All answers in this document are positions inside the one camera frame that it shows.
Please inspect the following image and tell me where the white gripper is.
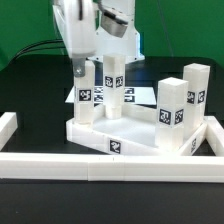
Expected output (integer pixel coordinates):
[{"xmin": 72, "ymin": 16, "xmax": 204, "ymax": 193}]
[{"xmin": 52, "ymin": 0, "xmax": 128, "ymax": 77}]

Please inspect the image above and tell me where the white desk top tray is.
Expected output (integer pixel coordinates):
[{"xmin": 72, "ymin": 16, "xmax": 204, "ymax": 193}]
[{"xmin": 66, "ymin": 103, "xmax": 207, "ymax": 156}]

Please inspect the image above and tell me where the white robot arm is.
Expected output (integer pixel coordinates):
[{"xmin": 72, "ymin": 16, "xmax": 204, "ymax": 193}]
[{"xmin": 52, "ymin": 0, "xmax": 144, "ymax": 77}]

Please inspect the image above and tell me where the fiducial marker sheet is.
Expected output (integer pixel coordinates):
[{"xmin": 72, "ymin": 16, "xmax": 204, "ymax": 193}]
[{"xmin": 65, "ymin": 85, "xmax": 158, "ymax": 106}]

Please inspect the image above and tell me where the black cable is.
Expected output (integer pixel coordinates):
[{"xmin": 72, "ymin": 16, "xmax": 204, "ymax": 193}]
[{"xmin": 8, "ymin": 38, "xmax": 68, "ymax": 66}]

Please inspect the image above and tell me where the white U-shaped fence wall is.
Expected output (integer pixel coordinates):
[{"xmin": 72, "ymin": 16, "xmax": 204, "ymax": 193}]
[{"xmin": 0, "ymin": 112, "xmax": 224, "ymax": 183}]

